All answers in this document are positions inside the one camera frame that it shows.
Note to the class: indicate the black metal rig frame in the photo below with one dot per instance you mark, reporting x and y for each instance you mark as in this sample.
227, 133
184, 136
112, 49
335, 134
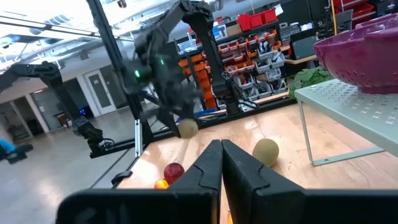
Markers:
106, 31

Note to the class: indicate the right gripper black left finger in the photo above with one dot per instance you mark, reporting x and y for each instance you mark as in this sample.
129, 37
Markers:
186, 205

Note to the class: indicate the brown kiwi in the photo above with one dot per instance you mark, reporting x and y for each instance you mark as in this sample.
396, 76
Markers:
265, 152
189, 129

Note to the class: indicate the white door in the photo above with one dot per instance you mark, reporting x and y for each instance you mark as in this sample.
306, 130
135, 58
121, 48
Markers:
99, 93

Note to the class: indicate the black background robot arm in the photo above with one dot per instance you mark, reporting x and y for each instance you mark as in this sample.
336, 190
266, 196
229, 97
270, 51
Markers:
53, 74

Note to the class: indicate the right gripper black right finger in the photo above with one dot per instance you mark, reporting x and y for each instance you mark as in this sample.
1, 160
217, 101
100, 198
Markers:
264, 202

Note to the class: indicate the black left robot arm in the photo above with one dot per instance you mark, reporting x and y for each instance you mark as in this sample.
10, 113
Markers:
214, 62

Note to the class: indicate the parts shelf with bins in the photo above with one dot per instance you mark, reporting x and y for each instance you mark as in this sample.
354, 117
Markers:
258, 62

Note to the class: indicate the person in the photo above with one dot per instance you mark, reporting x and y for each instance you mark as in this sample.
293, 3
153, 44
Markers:
6, 146

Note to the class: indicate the small orange pear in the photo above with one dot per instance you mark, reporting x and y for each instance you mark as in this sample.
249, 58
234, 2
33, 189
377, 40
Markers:
161, 184

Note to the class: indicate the green plant in white pot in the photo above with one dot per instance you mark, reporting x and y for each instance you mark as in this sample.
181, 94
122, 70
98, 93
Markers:
308, 79

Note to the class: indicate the black monitor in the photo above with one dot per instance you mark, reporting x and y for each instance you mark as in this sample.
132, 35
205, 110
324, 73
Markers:
303, 46

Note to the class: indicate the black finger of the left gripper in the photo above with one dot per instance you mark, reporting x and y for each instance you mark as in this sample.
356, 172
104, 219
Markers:
169, 119
188, 110

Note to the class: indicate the pale green perforated shelf riser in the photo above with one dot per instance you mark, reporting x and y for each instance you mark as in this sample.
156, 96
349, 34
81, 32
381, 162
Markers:
357, 109

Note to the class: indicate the dark red plum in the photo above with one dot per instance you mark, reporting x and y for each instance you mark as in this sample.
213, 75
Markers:
173, 172

